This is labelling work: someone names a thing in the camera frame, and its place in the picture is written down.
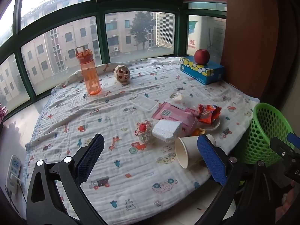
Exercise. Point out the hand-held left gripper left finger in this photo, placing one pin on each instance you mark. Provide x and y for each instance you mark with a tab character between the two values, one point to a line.
90	159

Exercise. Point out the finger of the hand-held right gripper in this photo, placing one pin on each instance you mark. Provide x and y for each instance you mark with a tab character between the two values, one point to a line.
294	140

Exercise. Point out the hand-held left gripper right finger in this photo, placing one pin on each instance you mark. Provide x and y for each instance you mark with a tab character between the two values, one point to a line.
211	161

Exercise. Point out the white paper cup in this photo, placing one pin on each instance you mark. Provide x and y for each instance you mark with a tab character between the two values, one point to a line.
187	150

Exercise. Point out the green perforated plastic basket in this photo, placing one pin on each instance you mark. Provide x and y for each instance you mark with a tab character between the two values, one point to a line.
264	126

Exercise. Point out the orange snack wrapper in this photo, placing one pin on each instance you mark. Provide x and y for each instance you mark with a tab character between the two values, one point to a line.
209	109
207	119

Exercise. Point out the white foam block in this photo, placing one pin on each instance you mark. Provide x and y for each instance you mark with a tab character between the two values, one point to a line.
166	130

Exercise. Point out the pink packaging bag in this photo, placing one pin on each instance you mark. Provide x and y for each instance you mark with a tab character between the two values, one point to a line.
173	114

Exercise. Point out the foam net with red ball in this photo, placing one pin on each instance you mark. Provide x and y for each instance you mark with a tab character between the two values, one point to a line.
143	131

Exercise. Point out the small clear plastic tray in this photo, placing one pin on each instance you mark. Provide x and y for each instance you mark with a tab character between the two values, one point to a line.
144	103

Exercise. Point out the printed cartoon blanket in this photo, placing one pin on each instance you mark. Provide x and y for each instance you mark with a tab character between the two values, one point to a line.
121	107

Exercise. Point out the white power strip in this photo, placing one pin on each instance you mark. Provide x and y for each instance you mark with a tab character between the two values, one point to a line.
13	171

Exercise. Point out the orange water bottle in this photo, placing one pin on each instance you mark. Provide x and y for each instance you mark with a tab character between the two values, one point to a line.
90	75

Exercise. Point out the blue spotted tissue box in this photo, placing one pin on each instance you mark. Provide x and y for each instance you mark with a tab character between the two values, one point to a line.
201	71

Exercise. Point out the round beige plush toy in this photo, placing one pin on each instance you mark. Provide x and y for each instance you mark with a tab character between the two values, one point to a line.
121	73

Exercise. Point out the red apple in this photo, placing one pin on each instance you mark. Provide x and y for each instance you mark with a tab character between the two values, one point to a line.
202	56

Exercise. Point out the brown wooden board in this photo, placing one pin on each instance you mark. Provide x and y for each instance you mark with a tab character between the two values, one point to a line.
248	39

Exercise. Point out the white box with blue logo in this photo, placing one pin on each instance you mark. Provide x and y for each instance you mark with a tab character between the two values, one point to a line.
204	35

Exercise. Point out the white louvred outdoor unit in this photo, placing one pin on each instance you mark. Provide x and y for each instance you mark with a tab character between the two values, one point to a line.
165	29

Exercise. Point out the green window frame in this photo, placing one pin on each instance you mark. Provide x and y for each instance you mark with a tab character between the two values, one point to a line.
100	28

